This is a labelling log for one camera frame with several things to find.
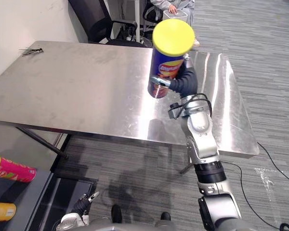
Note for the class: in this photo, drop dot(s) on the steel table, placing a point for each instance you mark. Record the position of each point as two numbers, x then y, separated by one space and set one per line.
86 93

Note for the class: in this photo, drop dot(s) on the person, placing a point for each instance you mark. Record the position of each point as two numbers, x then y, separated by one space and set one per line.
175 7

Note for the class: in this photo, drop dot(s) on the black shelf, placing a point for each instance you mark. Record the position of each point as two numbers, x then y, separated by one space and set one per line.
36 197

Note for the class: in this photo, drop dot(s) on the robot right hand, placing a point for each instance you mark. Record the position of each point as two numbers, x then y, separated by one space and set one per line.
186 80

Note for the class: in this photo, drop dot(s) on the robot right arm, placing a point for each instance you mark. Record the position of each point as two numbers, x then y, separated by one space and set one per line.
204 154

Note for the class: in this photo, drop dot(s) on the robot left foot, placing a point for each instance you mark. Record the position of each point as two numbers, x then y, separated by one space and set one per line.
116 213

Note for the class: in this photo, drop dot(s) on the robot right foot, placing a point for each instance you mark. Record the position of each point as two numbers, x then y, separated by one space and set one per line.
165 216

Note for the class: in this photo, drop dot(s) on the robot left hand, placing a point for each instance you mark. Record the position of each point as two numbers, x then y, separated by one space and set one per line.
84 203

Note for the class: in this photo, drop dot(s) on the white box device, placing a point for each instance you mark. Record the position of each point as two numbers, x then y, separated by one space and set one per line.
175 16

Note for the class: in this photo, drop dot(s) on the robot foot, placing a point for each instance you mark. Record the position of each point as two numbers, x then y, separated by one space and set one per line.
165 216
116 213

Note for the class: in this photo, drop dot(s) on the orange chips can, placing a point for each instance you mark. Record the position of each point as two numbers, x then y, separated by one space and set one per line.
2 211

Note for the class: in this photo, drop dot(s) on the pink chips can yellow lid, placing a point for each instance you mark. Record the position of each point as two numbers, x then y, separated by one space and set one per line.
12 169

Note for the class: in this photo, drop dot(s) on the blue chips can yellow lid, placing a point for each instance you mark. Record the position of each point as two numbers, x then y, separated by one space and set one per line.
168 55

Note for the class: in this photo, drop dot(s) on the black office chair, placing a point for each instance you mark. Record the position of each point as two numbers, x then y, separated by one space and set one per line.
103 21

